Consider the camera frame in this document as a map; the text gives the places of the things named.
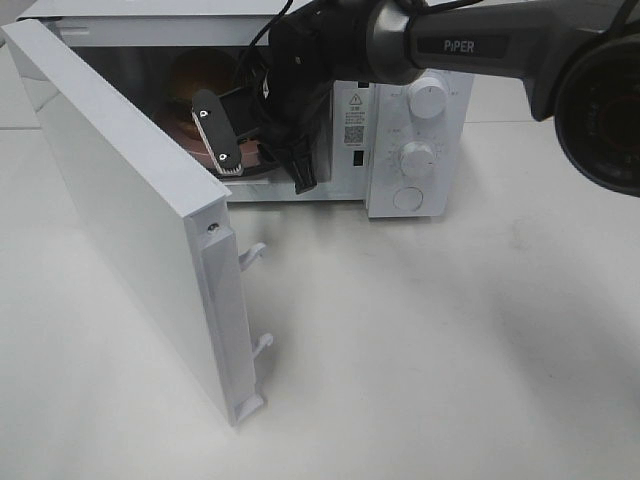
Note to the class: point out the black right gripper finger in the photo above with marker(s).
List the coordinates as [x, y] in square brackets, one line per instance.
[296, 156]
[216, 132]

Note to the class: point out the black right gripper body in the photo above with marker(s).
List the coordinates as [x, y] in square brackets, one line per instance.
[289, 68]

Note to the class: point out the pink round plate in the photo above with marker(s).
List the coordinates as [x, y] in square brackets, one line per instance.
[250, 160]

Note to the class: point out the burger with lettuce and tomato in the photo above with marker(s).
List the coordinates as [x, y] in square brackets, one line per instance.
[200, 68]

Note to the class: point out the white microwave door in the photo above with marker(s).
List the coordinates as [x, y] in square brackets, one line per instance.
[156, 214]

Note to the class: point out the round white door button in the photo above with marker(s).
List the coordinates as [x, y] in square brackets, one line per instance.
[408, 199]

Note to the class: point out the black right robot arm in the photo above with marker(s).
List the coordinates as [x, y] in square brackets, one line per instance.
[578, 62]

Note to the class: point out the white warning label sticker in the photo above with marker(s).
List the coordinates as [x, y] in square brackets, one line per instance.
[354, 118]

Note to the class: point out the white microwave oven body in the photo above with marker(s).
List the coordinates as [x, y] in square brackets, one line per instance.
[132, 45]

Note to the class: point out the lower white microwave knob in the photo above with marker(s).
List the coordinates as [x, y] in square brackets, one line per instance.
[417, 159]

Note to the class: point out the white microwave knob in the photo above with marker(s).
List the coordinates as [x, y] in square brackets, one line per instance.
[427, 97]
[417, 159]

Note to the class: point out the upper white microwave knob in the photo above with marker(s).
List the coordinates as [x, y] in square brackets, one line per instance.
[427, 97]

